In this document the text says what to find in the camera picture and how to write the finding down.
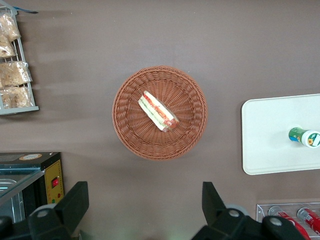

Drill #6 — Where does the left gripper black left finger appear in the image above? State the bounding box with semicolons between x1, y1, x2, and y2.
0;181;90;240

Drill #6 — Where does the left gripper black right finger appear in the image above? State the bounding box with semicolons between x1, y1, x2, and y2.
191;181;311;240

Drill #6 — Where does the green gum bottle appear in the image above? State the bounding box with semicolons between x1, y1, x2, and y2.
287;126;320;149

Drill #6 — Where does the cream plastic tray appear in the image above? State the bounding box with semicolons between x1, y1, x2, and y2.
241;93;320;176

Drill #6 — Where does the tray of wrapped pastries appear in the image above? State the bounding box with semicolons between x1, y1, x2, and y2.
0;6;40;116

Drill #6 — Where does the clear acrylic bottle rack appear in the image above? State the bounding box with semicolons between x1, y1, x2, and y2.
255;203;320;240

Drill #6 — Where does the steel warmer pan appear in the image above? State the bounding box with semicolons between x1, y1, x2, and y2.
0;174;28;223

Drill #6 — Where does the black food warmer cabinet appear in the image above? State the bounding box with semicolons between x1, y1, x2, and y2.
0;151;65;225

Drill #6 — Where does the red cola bottle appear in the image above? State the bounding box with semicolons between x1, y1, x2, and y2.
267;206;312;240
296;207;320;230

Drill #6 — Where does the round brown wicker basket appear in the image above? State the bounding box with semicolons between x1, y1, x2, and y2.
111;65;209;162

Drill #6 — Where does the clear bagged pastry snack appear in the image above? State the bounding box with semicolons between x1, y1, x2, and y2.
0;12;21;42
0;37;16;60
0;61;33;88
0;86;33;110

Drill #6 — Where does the wrapped triangle sandwich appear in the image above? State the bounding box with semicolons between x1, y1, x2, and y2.
138;90;181;133

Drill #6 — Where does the blue tape strip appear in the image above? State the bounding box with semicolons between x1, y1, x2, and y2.
13;6;40;15

